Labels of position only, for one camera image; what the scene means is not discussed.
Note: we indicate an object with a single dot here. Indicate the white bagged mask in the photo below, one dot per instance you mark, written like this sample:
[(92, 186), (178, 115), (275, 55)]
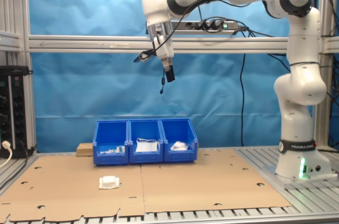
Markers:
[(108, 182)]

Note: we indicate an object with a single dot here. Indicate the silver power strip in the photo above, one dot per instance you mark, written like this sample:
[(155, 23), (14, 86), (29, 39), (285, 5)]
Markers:
[(190, 25)]

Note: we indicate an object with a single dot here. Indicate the aluminium profile beam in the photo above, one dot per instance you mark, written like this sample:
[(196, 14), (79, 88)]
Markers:
[(92, 44)]

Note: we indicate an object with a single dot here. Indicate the white mask in clear bag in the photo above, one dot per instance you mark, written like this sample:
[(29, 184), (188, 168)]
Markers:
[(176, 146), (186, 146)]

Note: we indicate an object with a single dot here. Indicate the light surgical mask stack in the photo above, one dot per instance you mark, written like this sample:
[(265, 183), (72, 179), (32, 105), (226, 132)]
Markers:
[(146, 145)]

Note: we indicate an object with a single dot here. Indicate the blue plastic bin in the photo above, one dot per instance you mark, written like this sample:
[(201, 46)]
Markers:
[(111, 159), (180, 156), (145, 157)]

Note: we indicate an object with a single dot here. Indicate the flat packet with green print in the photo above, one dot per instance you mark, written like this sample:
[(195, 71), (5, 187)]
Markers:
[(120, 150), (107, 152)]

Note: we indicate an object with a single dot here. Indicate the OSB wood board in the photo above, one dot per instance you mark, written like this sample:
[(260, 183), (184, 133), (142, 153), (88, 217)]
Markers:
[(84, 150)]

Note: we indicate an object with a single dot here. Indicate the brown cardboard sheet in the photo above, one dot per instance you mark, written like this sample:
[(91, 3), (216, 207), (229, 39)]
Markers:
[(212, 181), (66, 192)]

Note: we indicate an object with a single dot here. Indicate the black power distribution unit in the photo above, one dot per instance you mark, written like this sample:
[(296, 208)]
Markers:
[(14, 107)]

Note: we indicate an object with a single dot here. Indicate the black power plug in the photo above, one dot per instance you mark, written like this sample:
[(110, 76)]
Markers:
[(22, 145)]

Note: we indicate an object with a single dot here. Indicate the white power plug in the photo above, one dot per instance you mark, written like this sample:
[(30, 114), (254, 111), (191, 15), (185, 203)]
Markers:
[(6, 145)]

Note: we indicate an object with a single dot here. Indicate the black gripper camera mount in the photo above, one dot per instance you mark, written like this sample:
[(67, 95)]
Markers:
[(145, 55)]

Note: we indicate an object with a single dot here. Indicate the aluminium frame post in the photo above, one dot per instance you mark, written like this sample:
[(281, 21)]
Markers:
[(16, 9), (327, 89)]

